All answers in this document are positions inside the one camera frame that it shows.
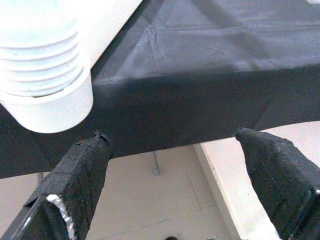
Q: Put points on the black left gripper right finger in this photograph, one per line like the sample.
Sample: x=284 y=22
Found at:
x=282 y=180

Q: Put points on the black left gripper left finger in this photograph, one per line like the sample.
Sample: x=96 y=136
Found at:
x=72 y=180

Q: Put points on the white plastic table leg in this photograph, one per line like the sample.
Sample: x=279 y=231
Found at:
x=37 y=50

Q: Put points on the white plastic table top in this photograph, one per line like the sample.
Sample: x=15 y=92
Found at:
x=62 y=112

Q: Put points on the black tablecloth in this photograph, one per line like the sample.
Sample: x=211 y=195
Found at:
x=187 y=87

